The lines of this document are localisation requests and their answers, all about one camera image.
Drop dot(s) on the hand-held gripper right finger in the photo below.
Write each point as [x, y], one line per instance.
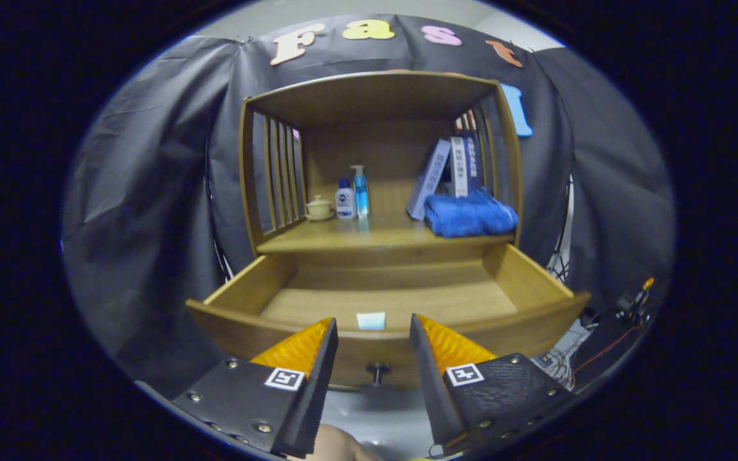
[430, 390]

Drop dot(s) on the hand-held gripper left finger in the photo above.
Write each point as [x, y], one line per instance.
[314, 397]

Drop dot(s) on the blue squeeze tube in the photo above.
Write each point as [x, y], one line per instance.
[371, 321]

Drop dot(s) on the wooden drawer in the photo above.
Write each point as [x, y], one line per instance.
[407, 294]

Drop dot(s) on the wooden countertop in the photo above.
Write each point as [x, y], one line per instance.
[356, 234]

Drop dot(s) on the wooden cabinet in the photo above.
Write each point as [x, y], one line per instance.
[369, 99]

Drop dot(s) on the blue towel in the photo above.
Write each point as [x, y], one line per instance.
[468, 218]

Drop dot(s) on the beige lidded teacup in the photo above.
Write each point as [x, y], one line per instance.
[319, 209]

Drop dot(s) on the black light stand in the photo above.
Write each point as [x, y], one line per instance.
[561, 250]

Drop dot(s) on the white bottle with blue cap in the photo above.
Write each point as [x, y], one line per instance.
[345, 205]

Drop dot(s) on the blue pump bottle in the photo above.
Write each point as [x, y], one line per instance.
[360, 192]

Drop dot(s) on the grey book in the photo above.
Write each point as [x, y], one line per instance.
[428, 179]

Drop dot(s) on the white spine book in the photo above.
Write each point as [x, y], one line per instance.
[459, 166]

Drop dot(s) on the dark blue book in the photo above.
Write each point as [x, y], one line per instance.
[473, 163]

